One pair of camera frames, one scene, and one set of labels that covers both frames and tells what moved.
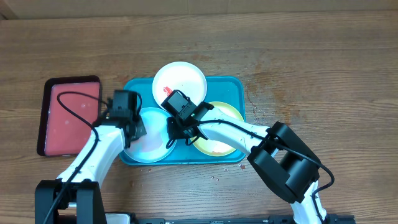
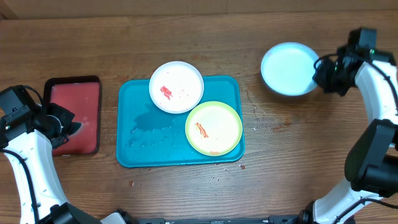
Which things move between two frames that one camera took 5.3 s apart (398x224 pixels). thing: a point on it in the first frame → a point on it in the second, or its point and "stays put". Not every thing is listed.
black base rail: x=342 y=218 stays put
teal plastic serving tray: x=227 y=90 stays put
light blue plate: x=153 y=147 → x=288 y=69
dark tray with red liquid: x=60 y=133 stays put
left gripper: x=141 y=129 → x=67 y=116
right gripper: x=180 y=132 → x=321 y=78
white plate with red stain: x=181 y=76 stays put
